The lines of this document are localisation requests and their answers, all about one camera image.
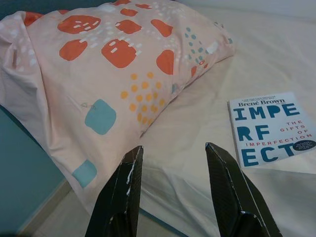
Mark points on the white sheeted bed mattress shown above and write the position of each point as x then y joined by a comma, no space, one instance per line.
222,61

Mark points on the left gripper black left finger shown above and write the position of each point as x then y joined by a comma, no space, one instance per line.
118,202

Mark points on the pink orange patterned pillow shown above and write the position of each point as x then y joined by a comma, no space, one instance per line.
98,74

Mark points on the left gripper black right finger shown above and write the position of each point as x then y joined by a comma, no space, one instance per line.
232,202

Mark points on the white book blue letters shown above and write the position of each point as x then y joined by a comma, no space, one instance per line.
266,128

